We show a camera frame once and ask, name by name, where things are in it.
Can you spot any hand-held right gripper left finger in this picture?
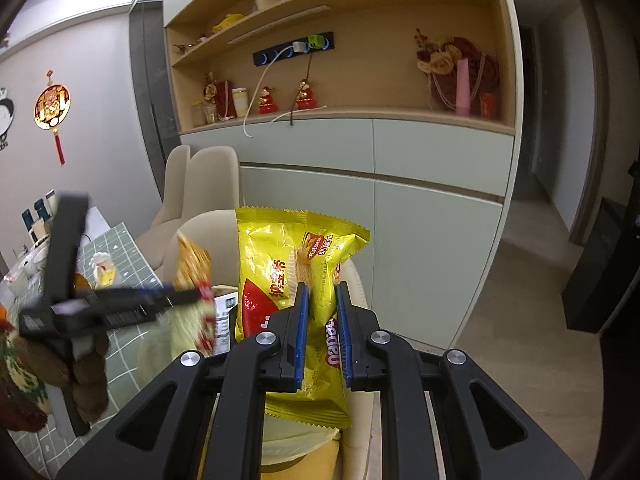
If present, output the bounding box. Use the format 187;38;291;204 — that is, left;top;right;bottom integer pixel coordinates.
55;282;308;480

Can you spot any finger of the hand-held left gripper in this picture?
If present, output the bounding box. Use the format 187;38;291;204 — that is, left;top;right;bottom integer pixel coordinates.
97;285;201;332

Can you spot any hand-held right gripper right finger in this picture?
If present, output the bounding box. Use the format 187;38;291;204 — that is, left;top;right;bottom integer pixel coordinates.
334;282;586;480

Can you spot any orange snack packet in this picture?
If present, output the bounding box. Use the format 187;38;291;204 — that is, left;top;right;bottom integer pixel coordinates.
172;229;219;357

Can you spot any yellow chip bag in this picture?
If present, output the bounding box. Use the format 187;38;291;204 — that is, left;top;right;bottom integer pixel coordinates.
235;207;372;428

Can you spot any person's left forearm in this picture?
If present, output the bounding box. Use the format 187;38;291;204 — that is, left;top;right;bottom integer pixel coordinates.
0;305;53;433

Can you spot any person's left hand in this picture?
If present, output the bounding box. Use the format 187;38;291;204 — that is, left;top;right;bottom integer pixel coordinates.
11;332;111;423

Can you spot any green grid tablecloth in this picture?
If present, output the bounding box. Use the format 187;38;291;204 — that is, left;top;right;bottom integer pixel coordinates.
0;221;168;468

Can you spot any yellow white snack packet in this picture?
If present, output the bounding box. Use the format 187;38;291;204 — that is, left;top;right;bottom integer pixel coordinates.
89;251;120;289

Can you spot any white bowl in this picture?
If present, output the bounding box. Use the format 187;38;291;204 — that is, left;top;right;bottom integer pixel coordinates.
7;250;47;292

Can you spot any white carton box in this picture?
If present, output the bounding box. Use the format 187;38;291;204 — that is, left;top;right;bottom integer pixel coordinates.
211;284;239;357

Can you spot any beige round-back chair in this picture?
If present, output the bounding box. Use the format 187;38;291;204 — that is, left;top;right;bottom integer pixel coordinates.
176;209;381;480

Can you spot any beige dining chair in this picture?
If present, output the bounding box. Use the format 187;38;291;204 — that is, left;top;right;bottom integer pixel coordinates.
149;144;194;241
186;146;242;223

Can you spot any yellow seat cushion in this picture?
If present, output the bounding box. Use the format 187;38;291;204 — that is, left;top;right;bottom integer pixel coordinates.
297;437;346;480

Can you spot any red gift bag with flower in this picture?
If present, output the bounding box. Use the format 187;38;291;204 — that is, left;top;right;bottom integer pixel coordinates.
202;72;236;121

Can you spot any dark glass door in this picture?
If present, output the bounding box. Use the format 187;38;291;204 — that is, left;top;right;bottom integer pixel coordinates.
128;0;177;177

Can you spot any small red figurine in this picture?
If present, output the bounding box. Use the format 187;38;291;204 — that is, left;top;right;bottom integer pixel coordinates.
257;85;279;115
294;78;319;110

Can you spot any dark power strip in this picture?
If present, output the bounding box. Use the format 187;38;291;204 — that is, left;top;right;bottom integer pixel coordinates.
252;32;335;67

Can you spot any yellow shelf toy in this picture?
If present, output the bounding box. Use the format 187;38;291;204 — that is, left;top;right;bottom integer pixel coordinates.
212;13;247;34

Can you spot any pink box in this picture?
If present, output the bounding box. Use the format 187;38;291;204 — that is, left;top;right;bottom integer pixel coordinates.
454;57;472;115

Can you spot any red bouquet decoration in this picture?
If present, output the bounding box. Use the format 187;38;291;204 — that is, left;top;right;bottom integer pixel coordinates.
413;28;501;114

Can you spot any red gold round wall ornament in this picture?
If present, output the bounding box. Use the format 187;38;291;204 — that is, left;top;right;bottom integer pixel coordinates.
33;70;72;166

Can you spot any panda wall sticker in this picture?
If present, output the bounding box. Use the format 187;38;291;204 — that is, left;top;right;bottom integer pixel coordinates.
0;85;17;153

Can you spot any beige wall cabinet with shelves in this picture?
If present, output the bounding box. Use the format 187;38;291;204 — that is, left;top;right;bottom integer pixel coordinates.
162;0;519;361

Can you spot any white charging cable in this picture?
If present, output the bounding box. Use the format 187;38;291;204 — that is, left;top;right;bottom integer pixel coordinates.
242;47;297;139

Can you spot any dark cable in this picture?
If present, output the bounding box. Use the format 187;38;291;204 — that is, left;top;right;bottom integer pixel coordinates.
287;52;314;127

